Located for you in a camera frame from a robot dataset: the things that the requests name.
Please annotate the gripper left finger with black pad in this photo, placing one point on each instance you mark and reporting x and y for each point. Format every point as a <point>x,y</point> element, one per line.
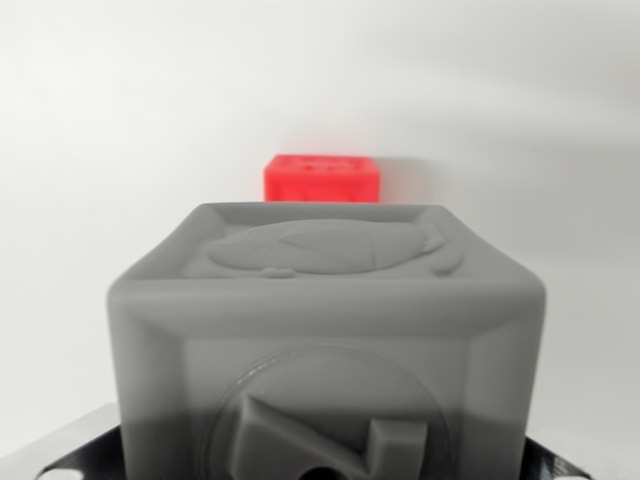
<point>75,442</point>

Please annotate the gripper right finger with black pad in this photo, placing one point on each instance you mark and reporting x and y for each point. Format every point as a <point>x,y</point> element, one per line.
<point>560,457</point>

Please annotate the grey embossed cube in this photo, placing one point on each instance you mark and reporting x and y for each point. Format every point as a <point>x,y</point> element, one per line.
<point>325,340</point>

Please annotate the red cube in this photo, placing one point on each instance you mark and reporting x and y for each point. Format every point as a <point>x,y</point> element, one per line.
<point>320,182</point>

